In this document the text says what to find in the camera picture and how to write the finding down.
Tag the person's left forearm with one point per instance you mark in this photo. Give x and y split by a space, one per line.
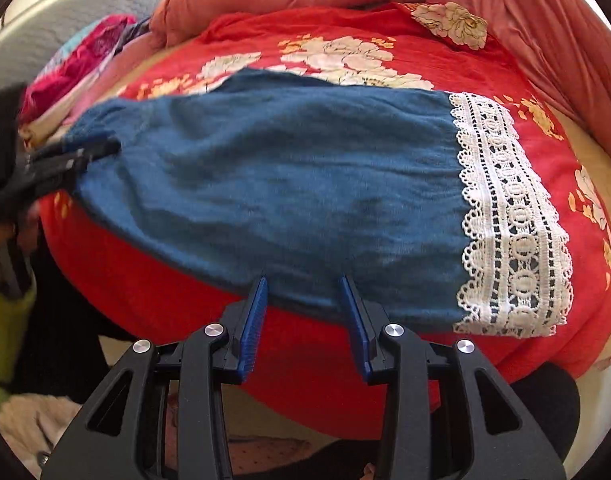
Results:
5 330

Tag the blue pants with white lace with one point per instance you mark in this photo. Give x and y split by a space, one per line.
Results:
285 170

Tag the pale pink cloth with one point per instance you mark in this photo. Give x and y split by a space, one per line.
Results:
55 120

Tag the pink dotted cloth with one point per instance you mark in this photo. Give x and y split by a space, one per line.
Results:
270 455

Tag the magenta printed cloth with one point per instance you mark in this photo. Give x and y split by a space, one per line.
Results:
80 60

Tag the person's left hand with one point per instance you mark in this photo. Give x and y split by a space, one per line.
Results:
0 245

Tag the grey quilted mattress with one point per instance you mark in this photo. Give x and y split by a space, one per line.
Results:
60 15

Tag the red floral blanket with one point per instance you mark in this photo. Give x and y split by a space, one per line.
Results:
160 290

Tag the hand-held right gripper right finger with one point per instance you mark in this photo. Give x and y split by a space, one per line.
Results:
356 330

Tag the person's black trousers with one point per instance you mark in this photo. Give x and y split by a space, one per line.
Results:
65 335

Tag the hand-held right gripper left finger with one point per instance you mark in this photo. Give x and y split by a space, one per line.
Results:
250 330

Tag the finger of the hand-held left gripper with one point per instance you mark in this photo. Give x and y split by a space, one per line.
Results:
100 150
55 175

